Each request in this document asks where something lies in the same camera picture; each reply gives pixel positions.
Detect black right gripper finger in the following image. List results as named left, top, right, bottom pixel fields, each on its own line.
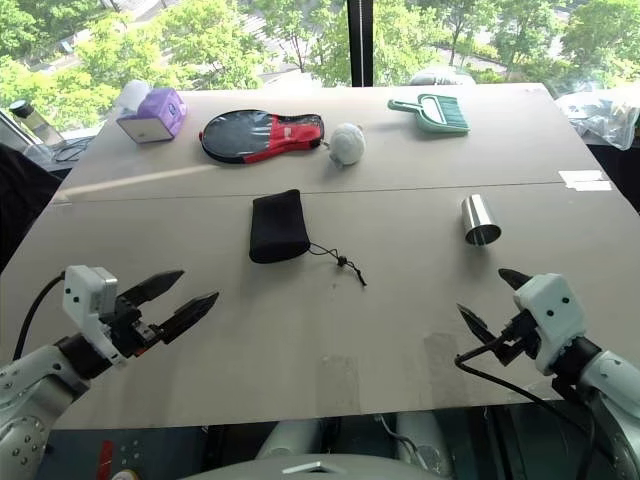
left=456, top=303, right=501, bottom=347
left=498, top=268, right=532, bottom=292

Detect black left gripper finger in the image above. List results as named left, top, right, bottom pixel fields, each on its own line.
left=160, top=291, right=221, bottom=346
left=123, top=270, right=186, bottom=308

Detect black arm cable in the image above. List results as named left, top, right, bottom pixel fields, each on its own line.
left=11, top=271, right=68, bottom=362
left=454, top=339, right=609, bottom=464

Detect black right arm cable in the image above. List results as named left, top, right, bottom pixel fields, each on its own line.
left=454, top=339, right=609, bottom=464

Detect green dustpan with brush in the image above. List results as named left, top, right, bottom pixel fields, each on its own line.
left=387, top=93, right=472, bottom=136

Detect red black paddle case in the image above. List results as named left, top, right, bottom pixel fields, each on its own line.
left=200, top=110, right=326, bottom=166

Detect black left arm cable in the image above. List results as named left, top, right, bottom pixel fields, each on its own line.
left=11, top=271, right=68, bottom=362

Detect black drawstring pouch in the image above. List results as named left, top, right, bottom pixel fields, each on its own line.
left=248, top=189, right=368, bottom=288

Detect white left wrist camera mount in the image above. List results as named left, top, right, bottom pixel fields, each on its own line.
left=62, top=265, right=127, bottom=368

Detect black window frame post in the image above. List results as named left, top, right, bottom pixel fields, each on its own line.
left=346, top=0, right=375, bottom=87

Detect silver robot legs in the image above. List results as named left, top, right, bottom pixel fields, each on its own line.
left=189, top=413, right=459, bottom=480

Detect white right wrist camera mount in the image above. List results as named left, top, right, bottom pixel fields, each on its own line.
left=513, top=272, right=587, bottom=375

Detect white round plush ball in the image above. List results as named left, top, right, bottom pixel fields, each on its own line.
left=327, top=123, right=367, bottom=167

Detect grey rounded object behind table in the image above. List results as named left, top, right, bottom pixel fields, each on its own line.
left=409, top=69, right=476, bottom=86

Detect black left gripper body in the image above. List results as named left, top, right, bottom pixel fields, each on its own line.
left=106, top=293, right=166, bottom=359

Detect clear plastic bag with items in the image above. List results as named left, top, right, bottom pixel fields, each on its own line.
left=554, top=89, right=640, bottom=151

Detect purple tissue pack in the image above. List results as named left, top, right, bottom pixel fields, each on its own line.
left=116, top=87, right=188, bottom=143

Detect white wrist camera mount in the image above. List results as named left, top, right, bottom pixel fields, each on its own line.
left=513, top=272, right=587, bottom=375
left=62, top=265, right=127, bottom=368

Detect clear bottle with black cap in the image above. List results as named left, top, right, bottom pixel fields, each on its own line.
left=8, top=100, right=64, bottom=147

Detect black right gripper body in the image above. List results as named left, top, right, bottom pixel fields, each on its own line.
left=493, top=309, right=541, bottom=365

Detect white tape strips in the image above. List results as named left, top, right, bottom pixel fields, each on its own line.
left=558, top=170, right=614, bottom=192

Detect white round lamp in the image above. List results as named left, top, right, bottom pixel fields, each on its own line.
left=118, top=80, right=153, bottom=110

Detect stainless steel cup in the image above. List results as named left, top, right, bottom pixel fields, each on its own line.
left=460, top=195, right=502, bottom=247

